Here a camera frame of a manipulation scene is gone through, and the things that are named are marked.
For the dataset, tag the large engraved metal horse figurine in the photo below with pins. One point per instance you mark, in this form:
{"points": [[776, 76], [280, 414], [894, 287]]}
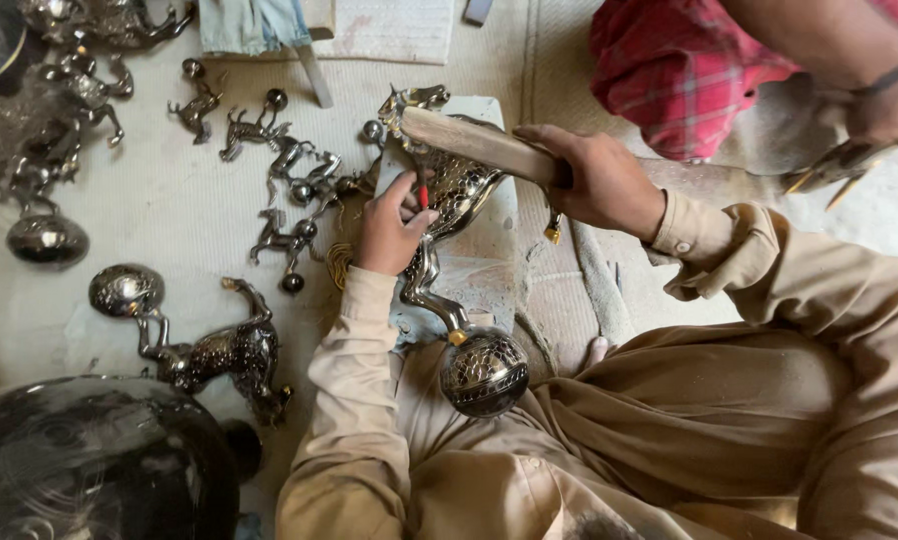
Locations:
{"points": [[231, 352]]}

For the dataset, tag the small grey object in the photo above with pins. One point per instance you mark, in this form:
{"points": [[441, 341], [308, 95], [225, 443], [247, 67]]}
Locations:
{"points": [[478, 10]]}

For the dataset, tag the blue white cloth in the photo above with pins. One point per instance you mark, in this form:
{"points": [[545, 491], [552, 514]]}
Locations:
{"points": [[253, 26]]}

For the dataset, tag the small metal horse figurine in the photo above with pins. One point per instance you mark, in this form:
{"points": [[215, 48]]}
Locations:
{"points": [[341, 184], [196, 109], [293, 157], [247, 131], [280, 240]]}

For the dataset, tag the large engraved horse on ball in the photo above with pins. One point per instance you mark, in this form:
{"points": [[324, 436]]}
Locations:
{"points": [[482, 375]]}

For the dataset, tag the person's toe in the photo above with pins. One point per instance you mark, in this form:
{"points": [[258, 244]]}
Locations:
{"points": [[596, 352]]}

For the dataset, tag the beige woven floor mat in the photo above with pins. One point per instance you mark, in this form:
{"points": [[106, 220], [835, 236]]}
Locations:
{"points": [[561, 292]]}

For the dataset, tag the person's beige trousers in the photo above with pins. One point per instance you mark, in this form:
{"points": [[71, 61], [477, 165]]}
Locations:
{"points": [[681, 435]]}

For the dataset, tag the white work block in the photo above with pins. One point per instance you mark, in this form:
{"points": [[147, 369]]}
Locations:
{"points": [[486, 247]]}

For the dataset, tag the person's right fingers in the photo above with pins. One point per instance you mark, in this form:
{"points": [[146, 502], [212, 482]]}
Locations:
{"points": [[542, 137]]}

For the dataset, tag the white quilted mat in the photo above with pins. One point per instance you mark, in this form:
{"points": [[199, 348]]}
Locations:
{"points": [[396, 30]]}

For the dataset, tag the heap of wrapped metal figurines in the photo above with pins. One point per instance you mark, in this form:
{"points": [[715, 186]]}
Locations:
{"points": [[43, 150]]}

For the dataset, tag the person's left hand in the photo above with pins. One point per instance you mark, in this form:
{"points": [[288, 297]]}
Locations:
{"points": [[385, 232]]}

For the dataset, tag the shiny metal horse figurine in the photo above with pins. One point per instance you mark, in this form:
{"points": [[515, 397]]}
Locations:
{"points": [[122, 21]]}

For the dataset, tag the person's right hand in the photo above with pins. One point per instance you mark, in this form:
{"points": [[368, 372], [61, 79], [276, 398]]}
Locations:
{"points": [[606, 184]]}

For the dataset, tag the wooden mallet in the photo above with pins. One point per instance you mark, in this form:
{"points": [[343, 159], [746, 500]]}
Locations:
{"points": [[471, 141]]}

